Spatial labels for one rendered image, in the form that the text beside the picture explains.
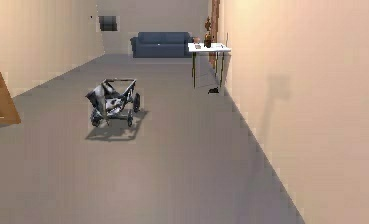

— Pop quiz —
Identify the dark brown bottle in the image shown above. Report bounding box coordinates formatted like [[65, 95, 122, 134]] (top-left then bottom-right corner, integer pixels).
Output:
[[203, 31, 213, 49]]

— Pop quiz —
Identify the white side table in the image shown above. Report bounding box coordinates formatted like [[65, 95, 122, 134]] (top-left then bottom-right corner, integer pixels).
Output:
[[187, 42, 232, 90]]

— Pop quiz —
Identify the dark blue sofa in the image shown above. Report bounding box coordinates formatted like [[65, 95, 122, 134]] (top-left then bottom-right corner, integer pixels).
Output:
[[130, 31, 194, 59]]

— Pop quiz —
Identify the grey baby stroller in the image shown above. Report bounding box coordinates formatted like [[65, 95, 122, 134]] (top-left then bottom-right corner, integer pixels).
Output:
[[85, 77, 142, 128]]

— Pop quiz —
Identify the brown wooden shelf unit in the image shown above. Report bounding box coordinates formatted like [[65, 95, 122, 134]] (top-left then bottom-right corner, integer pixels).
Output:
[[208, 0, 222, 70]]

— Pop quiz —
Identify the brown wooden door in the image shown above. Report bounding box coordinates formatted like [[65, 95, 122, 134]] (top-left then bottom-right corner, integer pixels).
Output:
[[0, 53, 22, 126]]

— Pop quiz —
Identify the dark framed wall picture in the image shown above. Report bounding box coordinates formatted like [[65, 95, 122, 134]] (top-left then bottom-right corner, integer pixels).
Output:
[[98, 15, 119, 32]]

